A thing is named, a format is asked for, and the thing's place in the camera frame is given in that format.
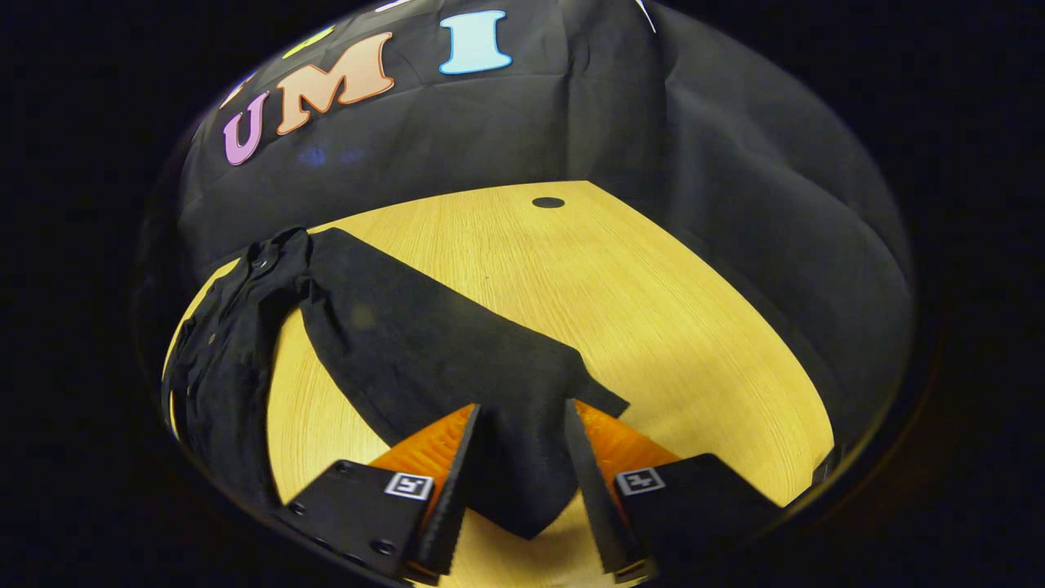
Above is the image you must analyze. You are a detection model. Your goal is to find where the black buttoned cardigan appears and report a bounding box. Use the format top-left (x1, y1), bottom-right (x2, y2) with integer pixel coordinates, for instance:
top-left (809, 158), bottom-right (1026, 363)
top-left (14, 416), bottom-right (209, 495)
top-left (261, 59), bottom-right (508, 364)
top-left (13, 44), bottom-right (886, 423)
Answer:
top-left (161, 227), bottom-right (631, 540)

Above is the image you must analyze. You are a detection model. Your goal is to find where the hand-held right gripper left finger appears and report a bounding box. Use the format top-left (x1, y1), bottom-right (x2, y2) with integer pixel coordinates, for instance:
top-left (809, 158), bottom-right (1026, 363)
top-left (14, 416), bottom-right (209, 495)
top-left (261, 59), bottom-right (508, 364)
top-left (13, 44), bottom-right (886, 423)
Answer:
top-left (278, 403), bottom-right (482, 585)

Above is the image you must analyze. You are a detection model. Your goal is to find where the black backdrop cloth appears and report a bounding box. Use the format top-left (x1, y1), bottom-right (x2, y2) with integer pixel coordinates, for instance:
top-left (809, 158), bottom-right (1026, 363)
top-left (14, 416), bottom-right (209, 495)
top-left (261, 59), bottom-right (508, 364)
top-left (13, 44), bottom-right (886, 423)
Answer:
top-left (135, 0), bottom-right (915, 458)

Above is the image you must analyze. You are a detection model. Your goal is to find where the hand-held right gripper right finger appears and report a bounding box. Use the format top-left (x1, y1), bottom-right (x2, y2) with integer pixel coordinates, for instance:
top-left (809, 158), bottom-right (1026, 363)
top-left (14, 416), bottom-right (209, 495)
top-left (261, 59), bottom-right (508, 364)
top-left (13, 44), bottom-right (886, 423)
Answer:
top-left (563, 399), bottom-right (785, 582)

